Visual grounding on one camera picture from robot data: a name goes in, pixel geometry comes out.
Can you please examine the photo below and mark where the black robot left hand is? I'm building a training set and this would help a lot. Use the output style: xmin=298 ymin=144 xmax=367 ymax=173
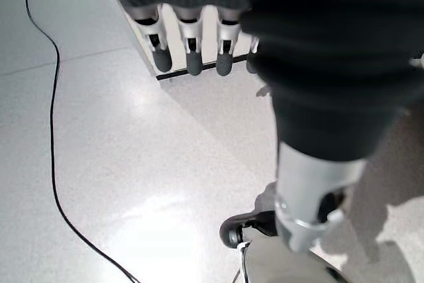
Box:
xmin=95 ymin=0 xmax=424 ymax=254

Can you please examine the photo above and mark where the grey robot left leg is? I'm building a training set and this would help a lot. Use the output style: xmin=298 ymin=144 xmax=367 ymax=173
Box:
xmin=220 ymin=211 xmax=352 ymax=283

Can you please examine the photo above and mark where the black floor cable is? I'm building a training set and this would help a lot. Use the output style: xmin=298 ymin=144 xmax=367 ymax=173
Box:
xmin=25 ymin=0 xmax=143 ymax=283

